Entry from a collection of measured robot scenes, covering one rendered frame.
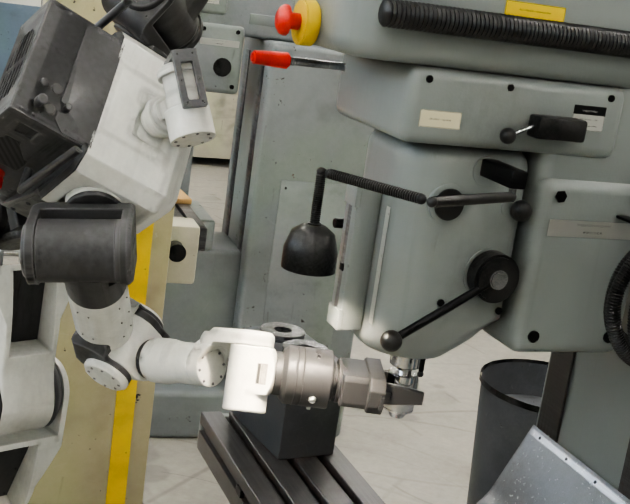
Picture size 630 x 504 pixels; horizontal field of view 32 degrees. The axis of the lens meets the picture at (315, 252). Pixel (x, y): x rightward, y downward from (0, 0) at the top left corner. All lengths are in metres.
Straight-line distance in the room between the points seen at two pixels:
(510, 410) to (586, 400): 1.65
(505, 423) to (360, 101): 2.16
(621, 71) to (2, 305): 1.07
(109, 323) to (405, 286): 0.46
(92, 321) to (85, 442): 1.83
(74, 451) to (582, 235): 2.22
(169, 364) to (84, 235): 0.29
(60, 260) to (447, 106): 0.56
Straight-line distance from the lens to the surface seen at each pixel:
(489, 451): 3.64
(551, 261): 1.56
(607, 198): 1.59
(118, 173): 1.59
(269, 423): 2.10
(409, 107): 1.40
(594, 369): 1.88
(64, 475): 3.52
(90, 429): 3.46
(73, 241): 1.53
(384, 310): 1.52
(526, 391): 3.94
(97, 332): 1.69
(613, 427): 1.84
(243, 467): 2.03
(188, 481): 4.05
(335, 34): 1.39
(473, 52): 1.42
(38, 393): 2.02
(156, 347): 1.74
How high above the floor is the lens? 1.82
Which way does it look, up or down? 14 degrees down
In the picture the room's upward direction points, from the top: 8 degrees clockwise
